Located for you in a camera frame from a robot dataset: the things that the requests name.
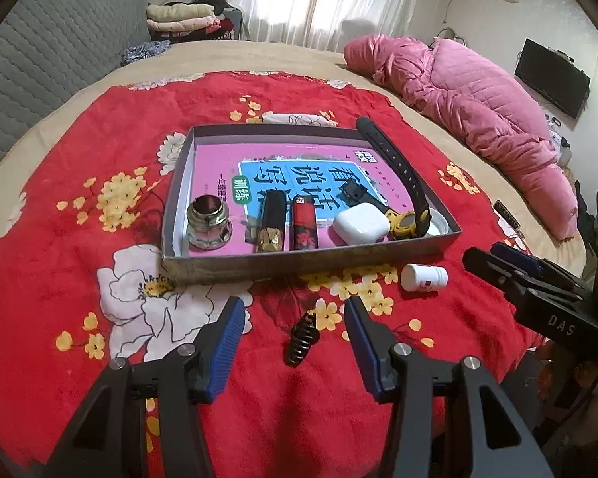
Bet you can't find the white pill bottle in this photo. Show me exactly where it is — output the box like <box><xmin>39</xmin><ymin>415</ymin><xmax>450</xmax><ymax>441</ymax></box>
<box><xmin>399</xmin><ymin>263</ymin><xmax>449</xmax><ymax>292</ymax></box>

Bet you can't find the black yellow digital watch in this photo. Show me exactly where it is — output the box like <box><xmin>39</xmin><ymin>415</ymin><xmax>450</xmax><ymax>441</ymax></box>
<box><xmin>338</xmin><ymin>116</ymin><xmax>433</xmax><ymax>240</ymax></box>

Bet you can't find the white earbuds case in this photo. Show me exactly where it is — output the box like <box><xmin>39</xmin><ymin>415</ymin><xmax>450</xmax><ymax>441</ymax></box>
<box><xmin>332</xmin><ymin>203</ymin><xmax>390</xmax><ymax>245</ymax></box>

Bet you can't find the black claw hair clip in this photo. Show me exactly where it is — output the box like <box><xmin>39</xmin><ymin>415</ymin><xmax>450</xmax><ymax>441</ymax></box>
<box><xmin>285</xmin><ymin>311</ymin><xmax>320</xmax><ymax>368</ymax></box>

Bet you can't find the red lighter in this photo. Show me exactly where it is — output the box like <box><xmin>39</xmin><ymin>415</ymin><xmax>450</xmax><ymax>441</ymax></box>
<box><xmin>291</xmin><ymin>195</ymin><xmax>319</xmax><ymax>251</ymax></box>

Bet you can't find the black gold lighter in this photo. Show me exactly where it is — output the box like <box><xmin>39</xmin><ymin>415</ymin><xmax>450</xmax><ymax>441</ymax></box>
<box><xmin>257</xmin><ymin>190</ymin><xmax>287</xmax><ymax>253</ymax></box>

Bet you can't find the beige bed sheet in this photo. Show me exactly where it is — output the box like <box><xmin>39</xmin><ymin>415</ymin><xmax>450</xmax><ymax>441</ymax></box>
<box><xmin>0</xmin><ymin>41</ymin><xmax>586</xmax><ymax>275</ymax></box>

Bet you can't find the pink quilted duvet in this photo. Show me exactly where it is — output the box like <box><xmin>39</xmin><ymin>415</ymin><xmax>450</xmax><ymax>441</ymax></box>
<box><xmin>343</xmin><ymin>35</ymin><xmax>578</xmax><ymax>242</ymax></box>

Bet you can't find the grey cardboard box tray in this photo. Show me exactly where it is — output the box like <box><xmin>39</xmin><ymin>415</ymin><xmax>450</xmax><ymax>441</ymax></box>
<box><xmin>162</xmin><ymin>118</ymin><xmax>461</xmax><ymax>284</ymax></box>

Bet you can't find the pink blue book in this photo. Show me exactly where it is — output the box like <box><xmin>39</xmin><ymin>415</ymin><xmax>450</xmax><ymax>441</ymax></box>
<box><xmin>189</xmin><ymin>143</ymin><xmax>413</xmax><ymax>256</ymax></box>

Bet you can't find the blue patterned cloth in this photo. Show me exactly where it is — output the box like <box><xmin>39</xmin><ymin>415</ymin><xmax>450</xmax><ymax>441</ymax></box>
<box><xmin>121</xmin><ymin>40</ymin><xmax>171</xmax><ymax>66</ymax></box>

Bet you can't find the grey quilted sofa cover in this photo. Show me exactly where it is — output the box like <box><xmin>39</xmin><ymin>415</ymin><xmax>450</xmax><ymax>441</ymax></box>
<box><xmin>0</xmin><ymin>0</ymin><xmax>150</xmax><ymax>163</ymax></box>

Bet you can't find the folded clothes pile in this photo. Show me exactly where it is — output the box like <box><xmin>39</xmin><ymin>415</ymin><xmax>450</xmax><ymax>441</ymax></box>
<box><xmin>147</xmin><ymin>0</ymin><xmax>243</xmax><ymax>43</ymax></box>

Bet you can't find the black wall television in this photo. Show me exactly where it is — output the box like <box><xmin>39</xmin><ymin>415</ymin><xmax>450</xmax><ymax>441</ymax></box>
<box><xmin>514</xmin><ymin>38</ymin><xmax>591</xmax><ymax>119</ymax></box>

